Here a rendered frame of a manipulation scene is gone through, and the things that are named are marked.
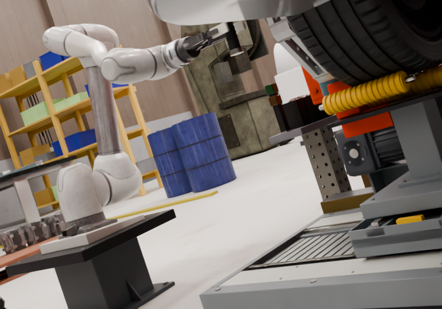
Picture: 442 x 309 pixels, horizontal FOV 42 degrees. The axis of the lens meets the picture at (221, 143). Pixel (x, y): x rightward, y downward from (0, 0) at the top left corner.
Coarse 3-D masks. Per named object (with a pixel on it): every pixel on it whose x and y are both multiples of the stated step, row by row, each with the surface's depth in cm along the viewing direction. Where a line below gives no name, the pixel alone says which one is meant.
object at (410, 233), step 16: (368, 224) 164; (384, 224) 152; (400, 224) 146; (416, 224) 143; (432, 224) 141; (352, 240) 156; (368, 240) 153; (384, 240) 150; (400, 240) 147; (416, 240) 144; (432, 240) 142
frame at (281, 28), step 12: (276, 24) 154; (288, 24) 151; (276, 36) 155; (288, 36) 154; (288, 48) 158; (300, 48) 161; (300, 60) 161; (312, 60) 164; (312, 72) 164; (324, 72) 163
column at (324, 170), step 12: (312, 132) 251; (324, 132) 251; (312, 144) 252; (324, 144) 248; (336, 144) 255; (324, 156) 250; (336, 156) 253; (312, 168) 255; (324, 168) 251; (336, 168) 251; (324, 180) 252; (336, 180) 249; (348, 180) 256; (324, 192) 254; (336, 192) 250
